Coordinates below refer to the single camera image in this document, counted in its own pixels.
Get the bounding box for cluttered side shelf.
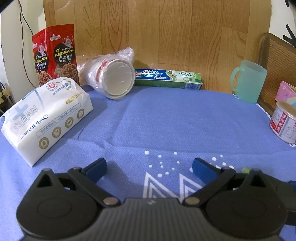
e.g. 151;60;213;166
0;82;13;115

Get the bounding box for red snack box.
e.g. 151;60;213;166
32;24;79;86

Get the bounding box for white tissue pack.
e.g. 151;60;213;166
1;77;93;167

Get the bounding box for black wall cable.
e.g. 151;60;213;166
17;0;40;88

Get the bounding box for pink tin storage box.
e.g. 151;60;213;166
275;81;296;108

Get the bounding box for green translucent plastic mug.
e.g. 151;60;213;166
230;60;267;104

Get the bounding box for pink-labelled tin can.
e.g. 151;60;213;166
269;100;296;145

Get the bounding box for plastic-wrapped paper cups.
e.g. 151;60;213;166
80;47;135;100

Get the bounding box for green Crest toothpaste box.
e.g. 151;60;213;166
135;69;203;90

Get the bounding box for wooden panel board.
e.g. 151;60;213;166
43;0;271;93

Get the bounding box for blue patterned tablecloth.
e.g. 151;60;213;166
1;86;295;240

